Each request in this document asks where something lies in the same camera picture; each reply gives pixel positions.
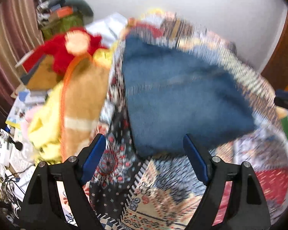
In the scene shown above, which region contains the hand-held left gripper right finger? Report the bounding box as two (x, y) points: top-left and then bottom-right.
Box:
(183, 134), (271, 230)

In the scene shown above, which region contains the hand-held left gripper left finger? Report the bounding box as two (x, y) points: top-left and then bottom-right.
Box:
(19, 133), (107, 230)

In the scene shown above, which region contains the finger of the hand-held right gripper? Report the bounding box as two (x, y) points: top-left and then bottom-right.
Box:
(274, 89), (288, 115)

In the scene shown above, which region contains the blue denim jacket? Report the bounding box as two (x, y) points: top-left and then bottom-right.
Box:
(122, 35), (257, 157)

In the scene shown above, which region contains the brown wooden door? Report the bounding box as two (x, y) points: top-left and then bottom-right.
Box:
(260, 10), (288, 93)

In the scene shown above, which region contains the patchwork printed blanket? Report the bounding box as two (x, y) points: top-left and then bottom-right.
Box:
(60, 11), (288, 230)

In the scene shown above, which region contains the brown orange-trimmed towel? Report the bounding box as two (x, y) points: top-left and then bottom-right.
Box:
(26, 53), (111, 163)

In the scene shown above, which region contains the pile of papers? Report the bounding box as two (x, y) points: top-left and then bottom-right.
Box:
(0, 89), (48, 197)

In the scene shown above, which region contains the red plush toy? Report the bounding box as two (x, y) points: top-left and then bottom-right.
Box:
(22, 26), (103, 75)

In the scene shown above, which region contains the white pillow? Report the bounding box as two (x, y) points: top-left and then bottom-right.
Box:
(85, 12), (129, 48)

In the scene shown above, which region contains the green bag with clutter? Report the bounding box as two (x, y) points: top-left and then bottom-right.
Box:
(40, 13), (84, 40)

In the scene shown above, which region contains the pink striped curtain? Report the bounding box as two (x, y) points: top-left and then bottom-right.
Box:
(0, 0), (45, 111)

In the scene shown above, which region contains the dark green cushion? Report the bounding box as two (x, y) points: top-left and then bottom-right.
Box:
(60, 0), (94, 17)

